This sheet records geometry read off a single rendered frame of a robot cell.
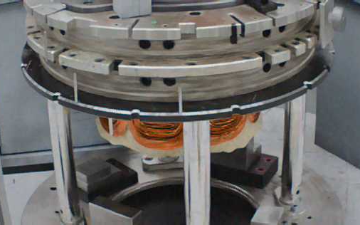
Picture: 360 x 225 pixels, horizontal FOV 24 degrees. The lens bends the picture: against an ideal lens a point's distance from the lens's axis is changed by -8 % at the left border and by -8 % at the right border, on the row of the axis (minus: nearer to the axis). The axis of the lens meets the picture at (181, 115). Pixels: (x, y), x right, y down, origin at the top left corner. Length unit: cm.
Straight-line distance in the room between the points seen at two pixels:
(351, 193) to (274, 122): 22
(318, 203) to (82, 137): 33
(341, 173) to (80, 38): 48
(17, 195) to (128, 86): 38
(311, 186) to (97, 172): 26
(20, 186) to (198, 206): 36
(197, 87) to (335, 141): 43
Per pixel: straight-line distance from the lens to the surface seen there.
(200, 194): 84
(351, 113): 113
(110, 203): 92
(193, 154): 81
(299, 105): 96
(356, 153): 115
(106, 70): 77
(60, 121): 93
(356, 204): 108
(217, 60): 76
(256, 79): 80
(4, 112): 113
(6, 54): 110
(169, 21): 76
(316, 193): 106
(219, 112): 77
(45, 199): 107
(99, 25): 76
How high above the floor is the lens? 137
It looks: 27 degrees down
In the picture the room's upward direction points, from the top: 2 degrees counter-clockwise
